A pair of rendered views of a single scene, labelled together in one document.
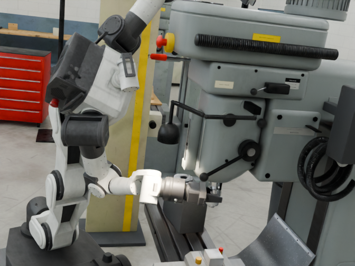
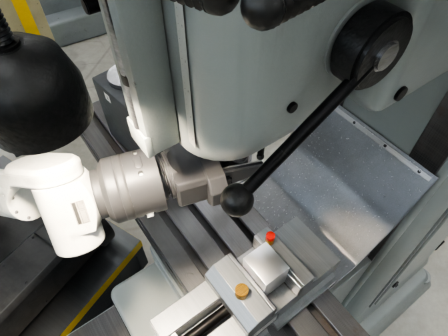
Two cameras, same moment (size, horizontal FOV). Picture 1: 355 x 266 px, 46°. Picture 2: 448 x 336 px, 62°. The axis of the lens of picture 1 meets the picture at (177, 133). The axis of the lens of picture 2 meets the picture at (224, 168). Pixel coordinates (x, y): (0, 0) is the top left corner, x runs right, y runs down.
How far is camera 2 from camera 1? 1.09 m
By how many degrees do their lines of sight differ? 38
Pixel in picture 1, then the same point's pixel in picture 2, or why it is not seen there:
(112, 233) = not seen: hidden behind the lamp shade
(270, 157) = (423, 39)
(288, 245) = (364, 154)
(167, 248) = (153, 229)
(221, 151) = (275, 88)
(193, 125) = (126, 8)
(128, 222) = not seen: hidden behind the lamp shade
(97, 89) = not seen: outside the picture
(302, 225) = (398, 121)
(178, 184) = (142, 181)
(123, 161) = (11, 21)
